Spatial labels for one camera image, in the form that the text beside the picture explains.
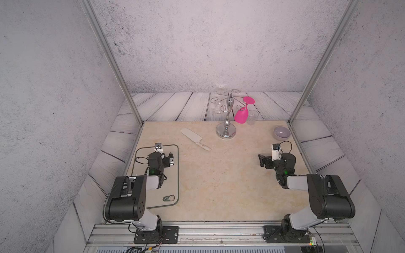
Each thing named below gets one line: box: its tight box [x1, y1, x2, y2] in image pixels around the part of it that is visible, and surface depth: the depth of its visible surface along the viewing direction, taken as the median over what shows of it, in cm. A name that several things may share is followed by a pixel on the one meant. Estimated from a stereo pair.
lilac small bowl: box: [272, 125, 292, 141], surface depth 110 cm
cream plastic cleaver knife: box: [180, 127, 211, 151], surface depth 114 cm
